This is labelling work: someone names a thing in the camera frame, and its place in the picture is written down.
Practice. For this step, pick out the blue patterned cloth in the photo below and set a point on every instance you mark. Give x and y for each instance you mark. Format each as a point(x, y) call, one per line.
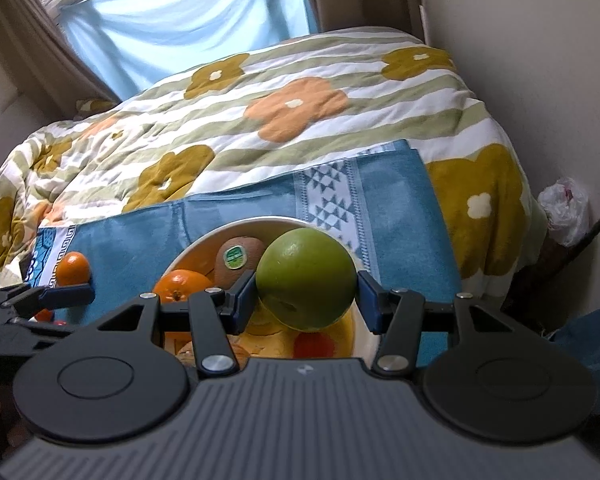
point(145, 230)

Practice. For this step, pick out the white wall conduit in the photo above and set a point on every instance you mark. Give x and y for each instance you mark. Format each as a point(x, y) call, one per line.
point(425, 25)

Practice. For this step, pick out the floral pillow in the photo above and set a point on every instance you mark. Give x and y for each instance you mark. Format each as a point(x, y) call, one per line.
point(94, 106)

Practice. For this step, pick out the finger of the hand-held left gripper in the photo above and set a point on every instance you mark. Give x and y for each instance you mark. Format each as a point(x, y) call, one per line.
point(15, 335)
point(65, 295)

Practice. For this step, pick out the dark blue cloth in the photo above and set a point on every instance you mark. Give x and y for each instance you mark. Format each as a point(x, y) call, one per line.
point(592, 345)

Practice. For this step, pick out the brown kiwi with green sticker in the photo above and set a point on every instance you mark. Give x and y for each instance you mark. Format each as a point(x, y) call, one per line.
point(237, 260)

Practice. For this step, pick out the light blue window cloth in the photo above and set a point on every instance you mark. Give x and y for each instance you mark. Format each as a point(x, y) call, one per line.
point(180, 25)

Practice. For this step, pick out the small mandarin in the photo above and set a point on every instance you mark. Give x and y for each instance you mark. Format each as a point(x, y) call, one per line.
point(73, 269)
point(312, 345)

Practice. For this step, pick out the white and yellow bowl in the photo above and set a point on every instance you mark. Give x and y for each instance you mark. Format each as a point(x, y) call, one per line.
point(200, 255)

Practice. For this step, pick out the green apple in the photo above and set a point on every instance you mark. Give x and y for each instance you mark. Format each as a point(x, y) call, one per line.
point(305, 280)

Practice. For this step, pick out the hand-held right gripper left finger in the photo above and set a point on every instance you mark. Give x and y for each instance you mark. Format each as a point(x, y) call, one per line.
point(245, 305)

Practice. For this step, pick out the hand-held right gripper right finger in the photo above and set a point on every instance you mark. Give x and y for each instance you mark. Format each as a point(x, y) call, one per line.
point(369, 305)

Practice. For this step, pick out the large orange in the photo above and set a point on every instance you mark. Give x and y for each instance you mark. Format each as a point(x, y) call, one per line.
point(182, 285)

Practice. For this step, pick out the white plastic bag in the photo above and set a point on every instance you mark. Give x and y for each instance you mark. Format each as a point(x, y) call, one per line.
point(564, 210)

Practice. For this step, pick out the floral striped blanket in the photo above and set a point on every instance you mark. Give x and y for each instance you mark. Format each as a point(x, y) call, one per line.
point(290, 100)

